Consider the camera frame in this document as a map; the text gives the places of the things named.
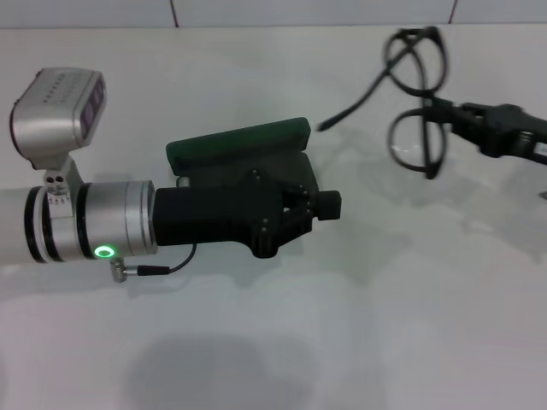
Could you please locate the green glasses case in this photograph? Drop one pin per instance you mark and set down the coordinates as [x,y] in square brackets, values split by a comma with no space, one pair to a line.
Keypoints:
[239,143]

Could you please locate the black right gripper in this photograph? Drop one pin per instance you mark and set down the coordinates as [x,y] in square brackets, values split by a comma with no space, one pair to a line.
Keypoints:
[504,128]

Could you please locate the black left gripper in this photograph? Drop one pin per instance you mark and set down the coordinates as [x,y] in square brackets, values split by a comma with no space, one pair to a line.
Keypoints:
[205,213]

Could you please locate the black glasses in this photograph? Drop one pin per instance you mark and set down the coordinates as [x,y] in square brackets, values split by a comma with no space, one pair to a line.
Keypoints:
[435,169]

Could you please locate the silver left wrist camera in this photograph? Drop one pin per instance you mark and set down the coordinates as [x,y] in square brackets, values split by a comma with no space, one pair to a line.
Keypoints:
[47,119]

